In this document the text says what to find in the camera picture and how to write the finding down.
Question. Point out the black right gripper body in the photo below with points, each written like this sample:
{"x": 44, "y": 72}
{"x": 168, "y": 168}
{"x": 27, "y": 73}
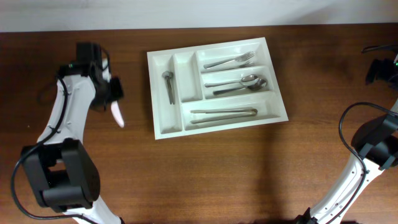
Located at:
{"x": 386, "y": 69}

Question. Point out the small steel teaspoon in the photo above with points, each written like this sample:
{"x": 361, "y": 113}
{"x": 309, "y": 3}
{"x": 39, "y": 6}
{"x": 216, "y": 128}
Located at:
{"x": 164, "y": 76}
{"x": 172, "y": 91}

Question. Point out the steel fork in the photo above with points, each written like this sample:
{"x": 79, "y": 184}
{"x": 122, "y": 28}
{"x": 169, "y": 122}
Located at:
{"x": 247, "y": 64}
{"x": 241, "y": 58}

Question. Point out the white plastic cutlery tray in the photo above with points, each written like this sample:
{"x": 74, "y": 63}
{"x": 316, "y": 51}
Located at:
{"x": 190, "y": 93}

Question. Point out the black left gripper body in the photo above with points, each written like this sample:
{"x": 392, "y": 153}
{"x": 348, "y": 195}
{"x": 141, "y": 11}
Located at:
{"x": 113, "y": 91}

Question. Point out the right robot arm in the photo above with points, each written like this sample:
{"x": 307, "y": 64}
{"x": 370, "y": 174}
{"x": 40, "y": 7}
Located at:
{"x": 373, "y": 150}

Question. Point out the pink white plastic knife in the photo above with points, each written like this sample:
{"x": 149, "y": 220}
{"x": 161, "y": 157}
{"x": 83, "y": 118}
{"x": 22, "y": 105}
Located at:
{"x": 116, "y": 113}

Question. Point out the large steel spoon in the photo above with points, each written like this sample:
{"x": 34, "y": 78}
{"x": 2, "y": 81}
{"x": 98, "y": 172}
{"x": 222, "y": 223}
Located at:
{"x": 244, "y": 81}
{"x": 261, "y": 83}

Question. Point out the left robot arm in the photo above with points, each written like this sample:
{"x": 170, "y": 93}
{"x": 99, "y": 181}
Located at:
{"x": 60, "y": 172}

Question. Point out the steel fork in tray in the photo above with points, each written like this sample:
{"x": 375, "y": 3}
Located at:
{"x": 241, "y": 58}

